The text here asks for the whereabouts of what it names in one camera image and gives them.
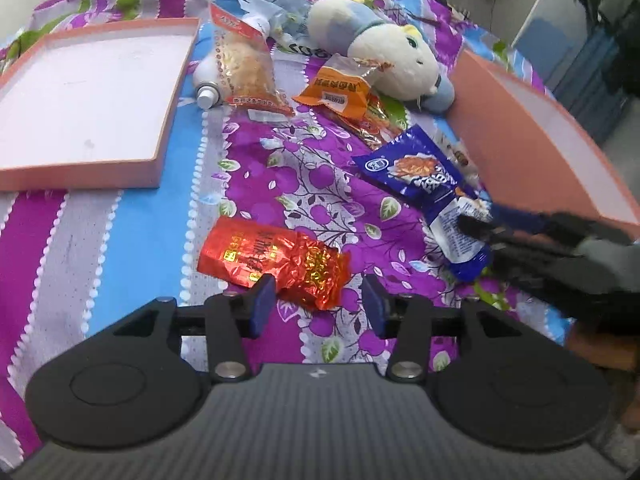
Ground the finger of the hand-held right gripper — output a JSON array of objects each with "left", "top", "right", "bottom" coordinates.
[
  {"left": 487, "top": 202, "right": 556, "bottom": 236},
  {"left": 457, "top": 215, "right": 551, "bottom": 266}
]

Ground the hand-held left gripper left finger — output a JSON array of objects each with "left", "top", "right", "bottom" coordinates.
[{"left": 112, "top": 274, "right": 277, "bottom": 382}]

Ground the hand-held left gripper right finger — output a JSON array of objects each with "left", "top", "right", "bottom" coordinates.
[{"left": 361, "top": 275, "right": 528, "bottom": 382}]

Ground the pink cardboard box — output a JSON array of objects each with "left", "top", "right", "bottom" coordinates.
[{"left": 446, "top": 47, "right": 640, "bottom": 372}]

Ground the blue snack packet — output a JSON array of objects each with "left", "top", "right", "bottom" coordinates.
[{"left": 351, "top": 124, "right": 493, "bottom": 282}]

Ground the orange snack packet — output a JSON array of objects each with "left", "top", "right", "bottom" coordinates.
[{"left": 292, "top": 54, "right": 393, "bottom": 121}]

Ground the clear red-topped snack packet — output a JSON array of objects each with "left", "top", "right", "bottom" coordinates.
[{"left": 207, "top": 1, "right": 297, "bottom": 117}]

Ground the floral striped bedspread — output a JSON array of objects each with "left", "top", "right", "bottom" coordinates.
[{"left": 0, "top": 0, "right": 576, "bottom": 468}]

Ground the blue curtain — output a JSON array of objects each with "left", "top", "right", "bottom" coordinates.
[{"left": 562, "top": 25, "right": 632, "bottom": 148}]

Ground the black hanging jacket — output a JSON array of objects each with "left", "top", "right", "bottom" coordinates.
[{"left": 600, "top": 20, "right": 640, "bottom": 98}]

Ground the white blue plush toy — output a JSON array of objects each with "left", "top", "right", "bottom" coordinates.
[{"left": 306, "top": 0, "right": 457, "bottom": 113}]

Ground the tall white cabinet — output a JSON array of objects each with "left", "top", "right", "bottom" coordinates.
[{"left": 442, "top": 0, "right": 601, "bottom": 106}]

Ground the white spray bottle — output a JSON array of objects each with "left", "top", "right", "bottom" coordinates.
[{"left": 194, "top": 16, "right": 275, "bottom": 111}]

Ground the pink box lid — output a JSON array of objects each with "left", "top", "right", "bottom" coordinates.
[{"left": 0, "top": 16, "right": 202, "bottom": 192}]

